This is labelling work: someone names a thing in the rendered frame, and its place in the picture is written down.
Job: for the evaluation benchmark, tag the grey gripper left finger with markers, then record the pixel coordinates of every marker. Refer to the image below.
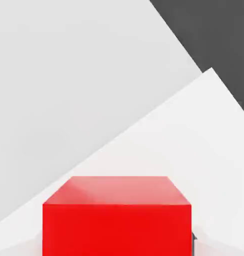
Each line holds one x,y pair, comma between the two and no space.
33,250

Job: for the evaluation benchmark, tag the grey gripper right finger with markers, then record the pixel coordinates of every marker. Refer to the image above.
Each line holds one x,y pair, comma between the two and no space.
202,247

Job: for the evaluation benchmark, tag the small red cube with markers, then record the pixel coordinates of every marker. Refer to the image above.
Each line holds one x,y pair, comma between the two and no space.
116,228

